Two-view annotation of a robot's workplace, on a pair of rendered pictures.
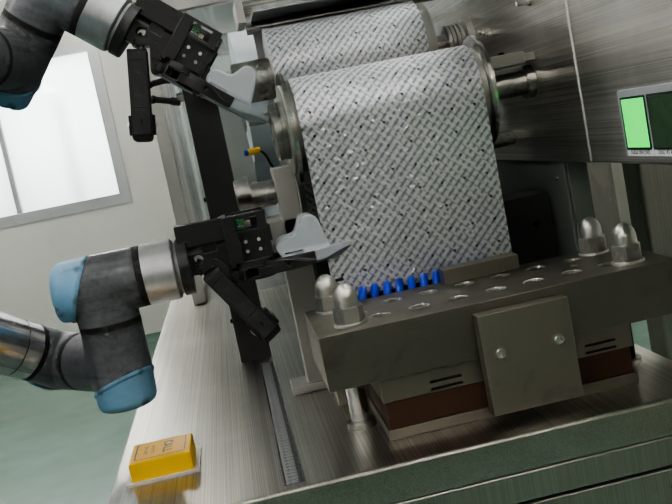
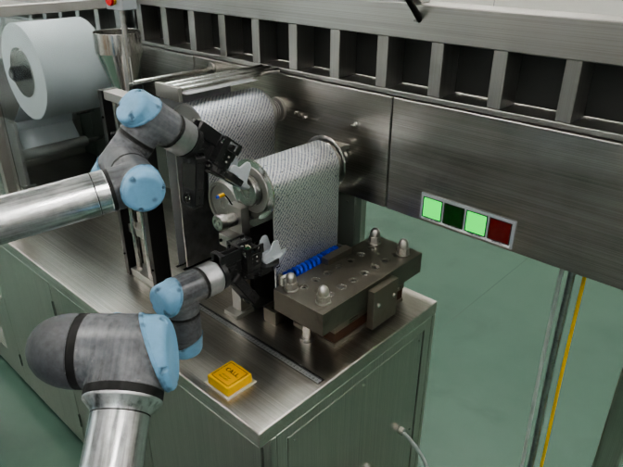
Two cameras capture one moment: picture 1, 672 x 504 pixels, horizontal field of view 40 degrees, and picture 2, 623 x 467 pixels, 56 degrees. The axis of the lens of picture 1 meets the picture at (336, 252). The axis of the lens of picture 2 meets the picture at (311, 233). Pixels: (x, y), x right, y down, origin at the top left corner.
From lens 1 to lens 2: 0.96 m
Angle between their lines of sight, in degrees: 44
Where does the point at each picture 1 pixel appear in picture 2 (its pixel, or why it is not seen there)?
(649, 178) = not seen: hidden behind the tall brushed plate
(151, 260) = (214, 278)
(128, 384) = (198, 343)
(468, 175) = (328, 209)
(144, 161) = not seen: outside the picture
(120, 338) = (197, 321)
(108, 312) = (194, 309)
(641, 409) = (417, 317)
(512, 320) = (383, 291)
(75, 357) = not seen: hidden behind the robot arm
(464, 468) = (372, 356)
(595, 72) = (404, 176)
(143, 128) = (200, 201)
